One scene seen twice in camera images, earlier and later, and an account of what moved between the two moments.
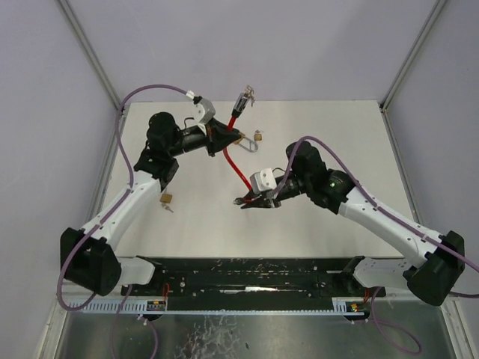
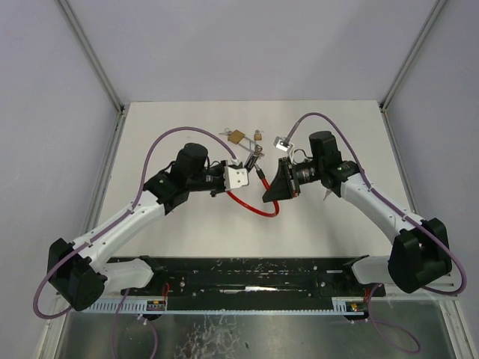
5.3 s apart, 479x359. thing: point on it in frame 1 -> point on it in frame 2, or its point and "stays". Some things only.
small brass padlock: (257, 137) stays
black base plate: (248, 283) stays
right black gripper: (272, 199) -> (290, 178)
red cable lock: (242, 103) -> (249, 165)
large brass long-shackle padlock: (243, 137) stays
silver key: (249, 93) -> (258, 151)
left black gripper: (213, 137) -> (219, 178)
